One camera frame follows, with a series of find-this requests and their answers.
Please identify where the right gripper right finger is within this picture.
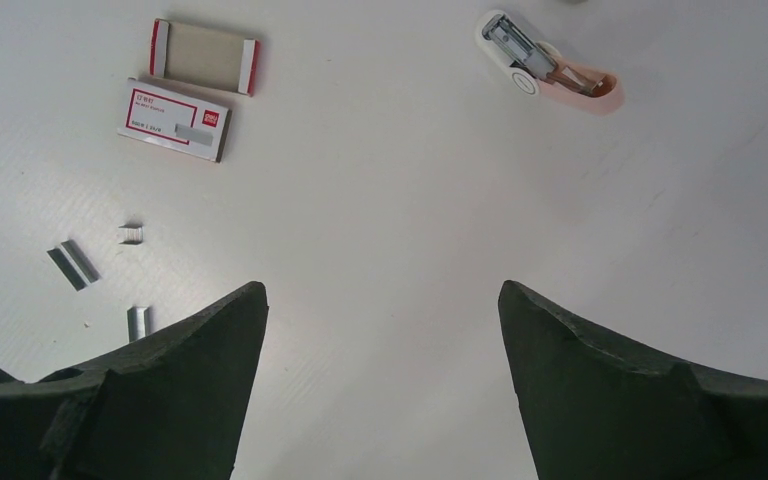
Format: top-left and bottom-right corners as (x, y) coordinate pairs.
(498, 280), (768, 479)

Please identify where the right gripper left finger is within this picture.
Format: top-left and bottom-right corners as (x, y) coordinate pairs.
(0, 281), (269, 479)

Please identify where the silver staple strip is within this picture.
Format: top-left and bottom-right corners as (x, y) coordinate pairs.
(46, 239), (101, 291)
(127, 306), (151, 343)

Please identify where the small silver staple piece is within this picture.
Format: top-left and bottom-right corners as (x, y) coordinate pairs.
(117, 224), (144, 246)

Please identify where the red white staple box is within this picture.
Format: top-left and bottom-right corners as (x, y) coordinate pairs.
(117, 78), (231, 163)

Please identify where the staple box tray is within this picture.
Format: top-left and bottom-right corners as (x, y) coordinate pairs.
(148, 18), (261, 96)

